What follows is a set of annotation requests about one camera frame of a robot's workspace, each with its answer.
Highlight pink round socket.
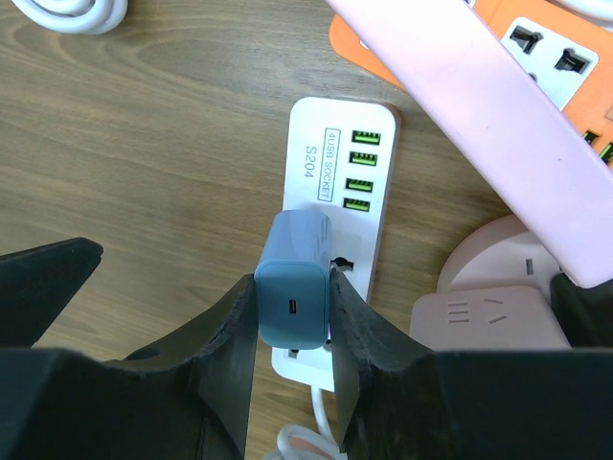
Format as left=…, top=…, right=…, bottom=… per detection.
left=436, top=216, right=560, bottom=297

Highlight pink cube adapter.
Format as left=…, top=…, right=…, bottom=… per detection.
left=409, top=286, right=570, bottom=351

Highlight pink power strip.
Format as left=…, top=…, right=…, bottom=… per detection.
left=332, top=1, right=612, bottom=288

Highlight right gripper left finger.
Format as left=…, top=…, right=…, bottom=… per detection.
left=1, top=275, right=258, bottom=459

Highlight small white power strip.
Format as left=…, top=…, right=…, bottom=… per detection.
left=271, top=97, right=399, bottom=391

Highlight black cube socket adapter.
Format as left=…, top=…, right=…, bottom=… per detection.
left=550, top=273, right=612, bottom=348

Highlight blue plug adapter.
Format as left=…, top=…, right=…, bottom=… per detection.
left=255, top=209, right=331, bottom=351

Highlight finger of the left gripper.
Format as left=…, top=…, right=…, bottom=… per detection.
left=1, top=238, right=103, bottom=348

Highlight orange power strip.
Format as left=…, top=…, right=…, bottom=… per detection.
left=329, top=1, right=612, bottom=168

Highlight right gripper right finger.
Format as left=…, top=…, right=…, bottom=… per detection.
left=329, top=271, right=612, bottom=459

